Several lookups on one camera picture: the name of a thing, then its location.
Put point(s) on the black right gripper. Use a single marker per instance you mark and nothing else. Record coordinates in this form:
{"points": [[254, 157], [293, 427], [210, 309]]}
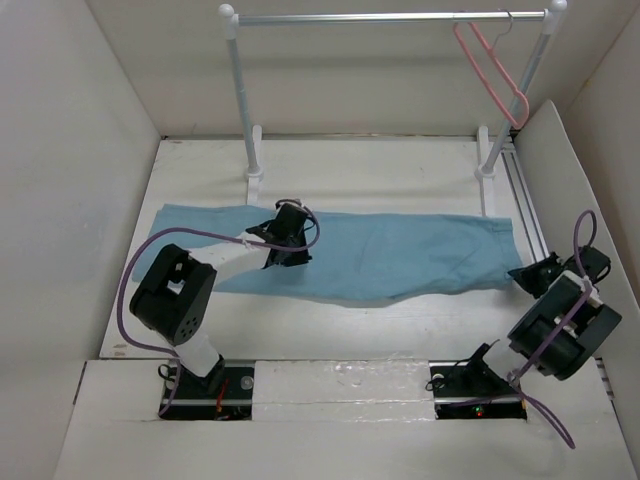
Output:
{"points": [[525, 274]]}

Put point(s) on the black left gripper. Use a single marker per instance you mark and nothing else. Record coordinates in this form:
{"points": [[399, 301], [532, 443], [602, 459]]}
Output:
{"points": [[300, 258]]}

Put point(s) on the light blue trousers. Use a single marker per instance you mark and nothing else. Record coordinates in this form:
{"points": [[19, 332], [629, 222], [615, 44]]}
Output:
{"points": [[375, 257]]}

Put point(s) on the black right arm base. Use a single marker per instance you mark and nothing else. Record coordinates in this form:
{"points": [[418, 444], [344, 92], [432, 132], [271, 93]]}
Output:
{"points": [[468, 389]]}

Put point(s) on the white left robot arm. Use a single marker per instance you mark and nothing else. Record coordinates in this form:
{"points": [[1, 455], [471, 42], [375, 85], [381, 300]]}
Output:
{"points": [[172, 298]]}

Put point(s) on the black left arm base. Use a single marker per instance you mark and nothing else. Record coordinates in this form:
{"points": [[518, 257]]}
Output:
{"points": [[189, 398]]}

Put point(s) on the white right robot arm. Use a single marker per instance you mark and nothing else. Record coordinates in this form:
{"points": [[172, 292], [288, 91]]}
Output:
{"points": [[568, 321]]}

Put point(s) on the white metal clothes rack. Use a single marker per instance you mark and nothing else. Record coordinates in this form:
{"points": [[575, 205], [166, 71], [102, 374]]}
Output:
{"points": [[515, 115]]}

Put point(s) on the aluminium side rail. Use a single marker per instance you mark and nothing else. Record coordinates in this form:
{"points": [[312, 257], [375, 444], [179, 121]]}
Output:
{"points": [[536, 244]]}

